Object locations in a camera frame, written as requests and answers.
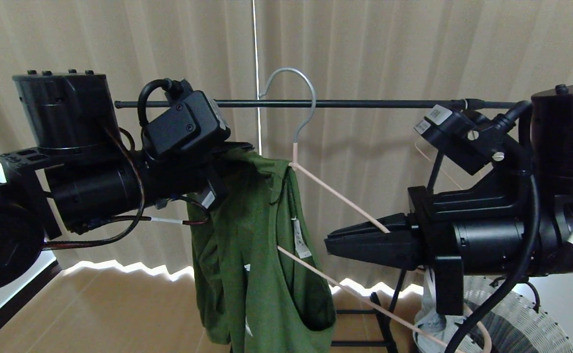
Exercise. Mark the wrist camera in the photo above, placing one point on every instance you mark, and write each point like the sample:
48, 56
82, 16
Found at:
183, 122
463, 142

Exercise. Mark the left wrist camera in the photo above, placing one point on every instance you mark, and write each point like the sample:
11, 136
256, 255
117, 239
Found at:
183, 122

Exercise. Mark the black clothes rack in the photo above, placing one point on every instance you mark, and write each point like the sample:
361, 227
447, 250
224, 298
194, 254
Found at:
365, 103

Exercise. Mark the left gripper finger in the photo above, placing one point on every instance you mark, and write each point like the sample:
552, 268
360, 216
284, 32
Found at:
235, 148

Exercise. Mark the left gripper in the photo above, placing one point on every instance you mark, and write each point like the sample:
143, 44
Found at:
95, 196

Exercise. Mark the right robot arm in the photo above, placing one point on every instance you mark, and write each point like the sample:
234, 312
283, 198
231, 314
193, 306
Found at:
571, 137

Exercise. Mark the green long-sleeved shirt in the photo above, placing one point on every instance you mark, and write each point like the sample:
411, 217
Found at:
247, 255

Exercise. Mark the beige curtain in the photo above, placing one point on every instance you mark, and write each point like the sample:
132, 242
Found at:
365, 49

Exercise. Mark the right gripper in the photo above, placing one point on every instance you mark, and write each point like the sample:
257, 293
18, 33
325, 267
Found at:
492, 245

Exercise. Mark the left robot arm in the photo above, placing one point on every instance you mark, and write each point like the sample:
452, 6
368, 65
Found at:
65, 113

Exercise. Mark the white laundry basket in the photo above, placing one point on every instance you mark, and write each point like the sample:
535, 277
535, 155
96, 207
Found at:
527, 323

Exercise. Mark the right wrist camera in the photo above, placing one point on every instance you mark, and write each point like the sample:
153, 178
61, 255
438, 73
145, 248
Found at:
463, 142

